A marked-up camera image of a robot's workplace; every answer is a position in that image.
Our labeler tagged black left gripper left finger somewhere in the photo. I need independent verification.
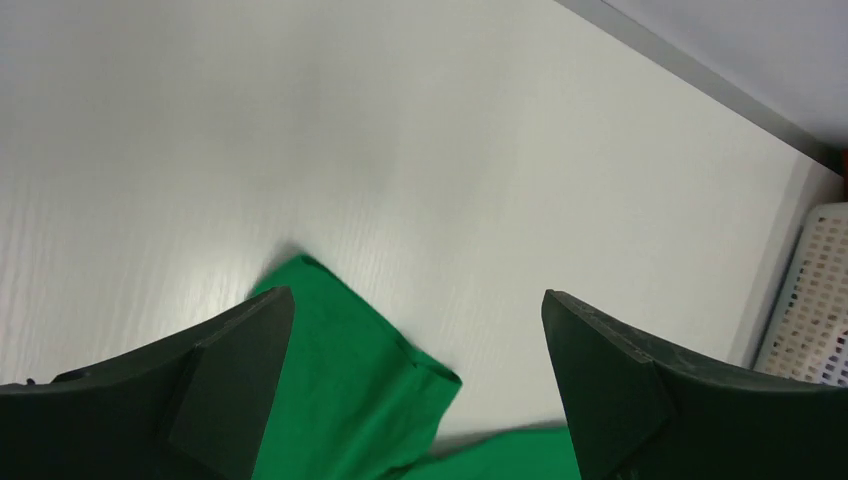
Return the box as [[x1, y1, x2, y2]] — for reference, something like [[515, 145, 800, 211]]
[[1, 287, 295, 479]]

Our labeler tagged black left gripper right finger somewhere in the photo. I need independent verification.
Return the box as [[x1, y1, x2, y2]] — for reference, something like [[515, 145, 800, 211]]
[[541, 290, 847, 479]]

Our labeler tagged green t-shirt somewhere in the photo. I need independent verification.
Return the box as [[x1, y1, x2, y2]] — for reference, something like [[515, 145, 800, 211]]
[[253, 255, 579, 479]]

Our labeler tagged white plastic laundry basket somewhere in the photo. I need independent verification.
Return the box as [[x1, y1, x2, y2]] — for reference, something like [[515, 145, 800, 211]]
[[754, 203, 848, 387]]

